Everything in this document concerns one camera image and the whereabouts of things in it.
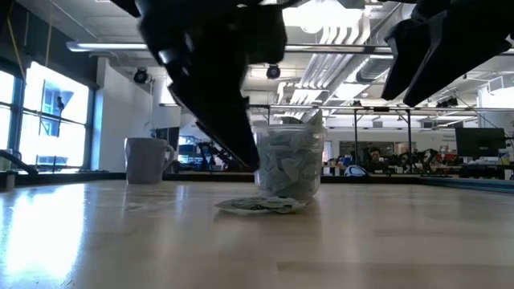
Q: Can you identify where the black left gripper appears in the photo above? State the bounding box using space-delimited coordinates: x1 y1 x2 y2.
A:
135 0 288 169

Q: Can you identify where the short grey post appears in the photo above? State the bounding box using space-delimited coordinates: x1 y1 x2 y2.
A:
3 170 18 193

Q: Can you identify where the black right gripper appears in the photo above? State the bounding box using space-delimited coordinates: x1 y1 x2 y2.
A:
381 0 514 106

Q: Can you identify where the dark screen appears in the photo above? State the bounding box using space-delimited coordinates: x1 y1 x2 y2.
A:
155 126 181 153

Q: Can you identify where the clear plastic deli cup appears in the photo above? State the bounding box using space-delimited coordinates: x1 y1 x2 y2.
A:
252 123 328 201

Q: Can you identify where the person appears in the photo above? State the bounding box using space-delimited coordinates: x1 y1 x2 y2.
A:
367 146 385 168

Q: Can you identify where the ribbed white ceiling duct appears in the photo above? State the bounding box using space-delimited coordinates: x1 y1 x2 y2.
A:
280 7 374 121

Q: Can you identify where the black computer monitor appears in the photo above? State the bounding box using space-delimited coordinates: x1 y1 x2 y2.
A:
455 127 507 159

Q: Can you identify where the grey ceramic mug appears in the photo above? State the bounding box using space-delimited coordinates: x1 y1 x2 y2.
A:
124 136 177 185

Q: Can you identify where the long ceiling light tube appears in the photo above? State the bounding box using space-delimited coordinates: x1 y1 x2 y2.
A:
66 40 149 53

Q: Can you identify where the blue white helmet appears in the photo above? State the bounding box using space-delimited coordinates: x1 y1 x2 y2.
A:
344 164 369 177

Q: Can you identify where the black curved bar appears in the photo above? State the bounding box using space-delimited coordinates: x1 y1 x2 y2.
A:
0 149 40 176

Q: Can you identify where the green white stevia packet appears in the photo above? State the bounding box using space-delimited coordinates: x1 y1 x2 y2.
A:
214 195 307 216
291 158 322 193
259 168 294 196

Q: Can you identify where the large glass window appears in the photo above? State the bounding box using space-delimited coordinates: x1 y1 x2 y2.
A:
0 59 96 172

